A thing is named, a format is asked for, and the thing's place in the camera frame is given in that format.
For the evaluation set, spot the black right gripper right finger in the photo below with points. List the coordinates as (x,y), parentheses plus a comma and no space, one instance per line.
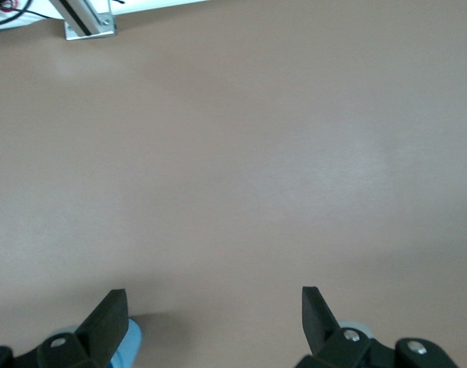
(327,331)

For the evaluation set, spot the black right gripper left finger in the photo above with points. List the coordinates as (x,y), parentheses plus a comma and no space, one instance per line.
(106,329)

